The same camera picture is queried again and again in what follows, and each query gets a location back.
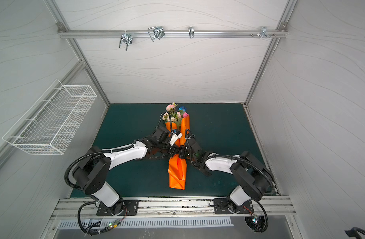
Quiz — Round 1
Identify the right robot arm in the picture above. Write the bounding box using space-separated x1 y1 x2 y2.
184 135 274 214

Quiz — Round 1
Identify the metal ring clamp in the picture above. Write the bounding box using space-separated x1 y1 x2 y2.
188 26 194 39

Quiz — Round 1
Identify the black printed ribbon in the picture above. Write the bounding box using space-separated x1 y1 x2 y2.
135 146 189 160

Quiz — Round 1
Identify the white slotted cable duct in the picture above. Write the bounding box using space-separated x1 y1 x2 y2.
58 217 234 230

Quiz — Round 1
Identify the metal hook clamp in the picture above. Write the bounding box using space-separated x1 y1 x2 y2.
118 32 133 51
147 26 165 42

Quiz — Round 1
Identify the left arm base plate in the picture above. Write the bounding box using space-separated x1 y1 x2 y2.
97 199 139 217

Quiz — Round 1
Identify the aluminium crossbar rail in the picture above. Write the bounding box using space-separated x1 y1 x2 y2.
58 29 289 39

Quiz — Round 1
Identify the green table mat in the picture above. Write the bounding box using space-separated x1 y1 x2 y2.
94 103 263 197

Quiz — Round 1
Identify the metal bracket clamp right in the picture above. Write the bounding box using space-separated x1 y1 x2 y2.
250 26 277 38

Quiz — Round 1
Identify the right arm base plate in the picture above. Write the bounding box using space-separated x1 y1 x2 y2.
209 198 254 215

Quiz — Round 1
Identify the light pink fake rose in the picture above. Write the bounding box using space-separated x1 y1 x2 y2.
166 103 178 114

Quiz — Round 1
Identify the left black cable conduit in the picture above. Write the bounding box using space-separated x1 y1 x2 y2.
77 201 128 236

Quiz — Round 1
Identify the metal hook clamp left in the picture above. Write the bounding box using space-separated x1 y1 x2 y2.
118 32 133 51

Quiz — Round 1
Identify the metal hook clamp middle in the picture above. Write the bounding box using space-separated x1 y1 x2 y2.
147 26 165 42

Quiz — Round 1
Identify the white wire basket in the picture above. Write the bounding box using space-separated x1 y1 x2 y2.
2 80 97 155

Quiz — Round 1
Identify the orange wrapping paper sheet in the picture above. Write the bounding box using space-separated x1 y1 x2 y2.
165 113 190 190

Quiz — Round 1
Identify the aluminium front rail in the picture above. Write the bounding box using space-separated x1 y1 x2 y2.
50 196 297 220

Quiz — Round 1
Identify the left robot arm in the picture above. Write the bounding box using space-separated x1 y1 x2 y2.
64 126 183 216

